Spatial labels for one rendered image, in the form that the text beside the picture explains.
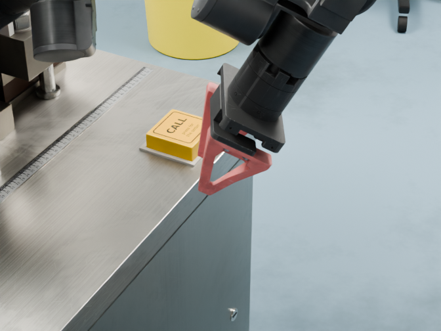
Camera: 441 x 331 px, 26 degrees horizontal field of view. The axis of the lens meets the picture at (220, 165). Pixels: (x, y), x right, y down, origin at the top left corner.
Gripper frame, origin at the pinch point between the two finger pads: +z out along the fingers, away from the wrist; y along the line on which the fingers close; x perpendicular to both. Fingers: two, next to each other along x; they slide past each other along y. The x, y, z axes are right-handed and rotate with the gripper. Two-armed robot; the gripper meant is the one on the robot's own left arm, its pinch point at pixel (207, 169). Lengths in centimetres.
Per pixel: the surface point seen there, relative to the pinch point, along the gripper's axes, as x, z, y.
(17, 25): -20.7, 12.5, -32.9
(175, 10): 35, 79, -207
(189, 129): 4.2, 11.7, -25.6
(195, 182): 6.0, 13.5, -17.4
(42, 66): -15.5, 16.7, -33.1
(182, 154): 4.1, 13.6, -22.2
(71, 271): -6.0, 20.3, -1.2
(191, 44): 45, 88, -206
